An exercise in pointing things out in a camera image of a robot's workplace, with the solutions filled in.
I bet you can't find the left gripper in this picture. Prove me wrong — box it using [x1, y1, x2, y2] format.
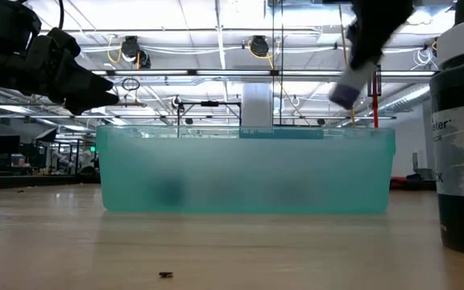
[17, 27, 121, 117]

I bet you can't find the purple food coloring bottle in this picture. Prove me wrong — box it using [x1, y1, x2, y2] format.
[328, 62, 379, 110]

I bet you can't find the black computer monitor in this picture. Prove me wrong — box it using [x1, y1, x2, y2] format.
[0, 135, 22, 155]

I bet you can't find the black light hood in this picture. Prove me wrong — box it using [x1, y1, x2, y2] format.
[34, 127, 59, 143]

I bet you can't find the black ceiling cord reel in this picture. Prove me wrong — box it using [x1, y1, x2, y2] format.
[119, 35, 152, 69]
[247, 35, 276, 69]

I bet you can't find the black coiled hanging cable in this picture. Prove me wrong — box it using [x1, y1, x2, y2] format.
[121, 77, 141, 92]

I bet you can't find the white coiled ceiling cable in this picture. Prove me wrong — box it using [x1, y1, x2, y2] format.
[411, 47, 434, 72]

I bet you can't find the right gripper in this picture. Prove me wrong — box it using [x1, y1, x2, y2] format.
[347, 0, 415, 73]

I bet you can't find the teal translucent plastic bin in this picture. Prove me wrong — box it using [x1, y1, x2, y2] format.
[95, 124, 396, 214]

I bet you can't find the large black food coloring bottle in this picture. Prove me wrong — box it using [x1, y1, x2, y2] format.
[429, 0, 464, 259]

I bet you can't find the black metal gantry frame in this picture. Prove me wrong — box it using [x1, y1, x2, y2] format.
[176, 100, 243, 126]

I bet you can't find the white building column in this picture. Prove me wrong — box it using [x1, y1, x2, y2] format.
[241, 82, 274, 126]

